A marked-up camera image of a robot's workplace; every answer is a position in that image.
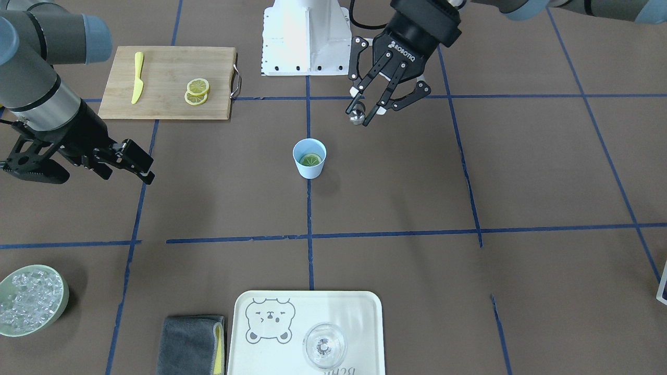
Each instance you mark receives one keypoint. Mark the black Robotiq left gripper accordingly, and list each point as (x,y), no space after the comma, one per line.
(415,37)

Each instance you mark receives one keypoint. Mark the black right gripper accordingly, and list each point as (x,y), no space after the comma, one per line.
(82,136)

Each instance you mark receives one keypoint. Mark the lemon slice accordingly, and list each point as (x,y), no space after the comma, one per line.
(195,100)
(198,86)
(310,160)

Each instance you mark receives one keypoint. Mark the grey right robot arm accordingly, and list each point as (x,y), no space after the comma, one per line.
(51,117)

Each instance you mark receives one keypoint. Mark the blue paper cup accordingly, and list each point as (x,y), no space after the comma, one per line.
(309,145)

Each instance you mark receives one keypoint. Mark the bamboo cutting board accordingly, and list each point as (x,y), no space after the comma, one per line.
(165,74)

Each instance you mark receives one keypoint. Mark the yellow plastic knife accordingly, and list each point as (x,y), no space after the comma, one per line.
(138,84)

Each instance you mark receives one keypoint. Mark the green bowl of ice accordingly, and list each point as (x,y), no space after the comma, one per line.
(33,298)

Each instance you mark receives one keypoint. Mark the grey folded cloth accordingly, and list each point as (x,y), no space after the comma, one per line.
(192,345)

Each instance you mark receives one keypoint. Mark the cream bear tray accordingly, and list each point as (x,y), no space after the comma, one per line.
(268,329)

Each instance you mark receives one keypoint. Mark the clear wine glass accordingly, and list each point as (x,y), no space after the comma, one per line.
(324,346)

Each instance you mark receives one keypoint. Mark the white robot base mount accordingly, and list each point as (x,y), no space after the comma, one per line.
(306,38)

